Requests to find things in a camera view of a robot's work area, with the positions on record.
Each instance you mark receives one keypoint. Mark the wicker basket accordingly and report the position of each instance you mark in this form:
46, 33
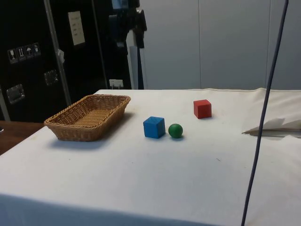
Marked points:
89, 117

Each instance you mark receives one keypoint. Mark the blue cube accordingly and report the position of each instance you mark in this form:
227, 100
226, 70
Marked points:
153, 127

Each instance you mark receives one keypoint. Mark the green ball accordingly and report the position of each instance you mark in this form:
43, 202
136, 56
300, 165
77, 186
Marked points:
175, 130

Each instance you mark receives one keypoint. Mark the red cube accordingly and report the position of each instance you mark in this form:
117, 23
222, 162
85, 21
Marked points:
202, 108

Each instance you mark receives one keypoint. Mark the pale lockers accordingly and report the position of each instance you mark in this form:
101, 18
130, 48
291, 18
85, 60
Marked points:
211, 44

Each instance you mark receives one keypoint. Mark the black cabinet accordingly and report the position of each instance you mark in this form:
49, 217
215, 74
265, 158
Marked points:
35, 58

